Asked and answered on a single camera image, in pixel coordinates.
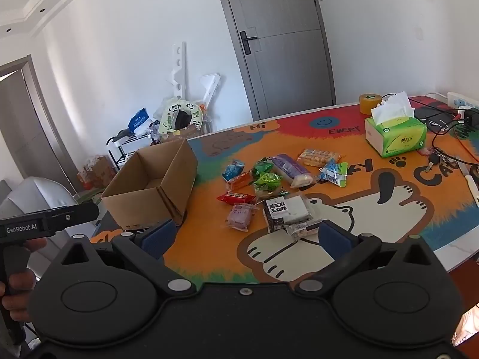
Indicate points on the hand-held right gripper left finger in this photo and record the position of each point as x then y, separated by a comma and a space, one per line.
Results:
161, 237

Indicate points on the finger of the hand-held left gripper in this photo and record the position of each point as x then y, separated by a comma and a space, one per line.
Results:
71, 217

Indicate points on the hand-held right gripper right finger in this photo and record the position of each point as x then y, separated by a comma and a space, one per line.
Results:
333, 237

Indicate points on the clear snack packet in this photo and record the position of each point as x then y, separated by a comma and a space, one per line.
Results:
301, 229

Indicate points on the brown cardboard box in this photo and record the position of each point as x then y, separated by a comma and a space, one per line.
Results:
134, 209

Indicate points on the black white snack packet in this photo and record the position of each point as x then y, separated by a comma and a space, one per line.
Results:
286, 213

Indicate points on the blue green snack packet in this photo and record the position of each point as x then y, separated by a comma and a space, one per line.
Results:
334, 173

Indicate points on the purple white long snack packet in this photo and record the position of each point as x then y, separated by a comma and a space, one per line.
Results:
290, 170

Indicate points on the orange cracker packet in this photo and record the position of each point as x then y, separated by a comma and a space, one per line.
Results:
318, 157

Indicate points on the pink snack packet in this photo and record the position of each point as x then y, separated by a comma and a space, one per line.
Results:
241, 217

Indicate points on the large green snack packet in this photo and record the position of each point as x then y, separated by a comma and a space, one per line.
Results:
268, 184

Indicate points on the red snack packet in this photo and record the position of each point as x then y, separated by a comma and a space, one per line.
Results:
235, 197

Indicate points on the orange snack packet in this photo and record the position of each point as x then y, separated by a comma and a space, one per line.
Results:
241, 181

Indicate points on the small green snack packet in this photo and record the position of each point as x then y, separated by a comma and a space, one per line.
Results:
262, 166

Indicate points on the person's left hand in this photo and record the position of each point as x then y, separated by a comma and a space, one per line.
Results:
22, 291

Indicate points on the colourful cartoon table mat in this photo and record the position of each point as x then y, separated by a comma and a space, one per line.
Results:
209, 239

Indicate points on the brown carton with orange box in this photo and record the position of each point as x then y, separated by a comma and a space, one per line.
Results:
95, 170

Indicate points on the black shoe rack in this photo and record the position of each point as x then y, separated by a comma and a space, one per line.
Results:
123, 144

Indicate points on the blue plastic bag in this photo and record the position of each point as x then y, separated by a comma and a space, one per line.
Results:
138, 119

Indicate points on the green tissue box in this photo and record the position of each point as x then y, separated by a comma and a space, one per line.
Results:
400, 138

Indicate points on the bunch of keys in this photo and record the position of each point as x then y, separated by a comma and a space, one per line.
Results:
436, 160

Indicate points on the yellow tape roll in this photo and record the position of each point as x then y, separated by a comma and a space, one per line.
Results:
368, 104

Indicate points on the black pad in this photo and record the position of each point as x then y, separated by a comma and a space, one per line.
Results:
430, 114

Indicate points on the short white board with holes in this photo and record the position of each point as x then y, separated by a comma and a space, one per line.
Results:
209, 86

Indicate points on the long white board with holes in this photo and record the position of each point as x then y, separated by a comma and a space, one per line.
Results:
179, 67

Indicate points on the grey door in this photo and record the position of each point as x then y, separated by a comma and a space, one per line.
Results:
284, 63

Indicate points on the black power adapter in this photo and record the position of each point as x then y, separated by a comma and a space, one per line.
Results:
471, 116

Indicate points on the white power strip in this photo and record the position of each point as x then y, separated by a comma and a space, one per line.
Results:
462, 101

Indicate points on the grey doorway frame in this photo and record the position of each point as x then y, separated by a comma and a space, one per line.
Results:
41, 119

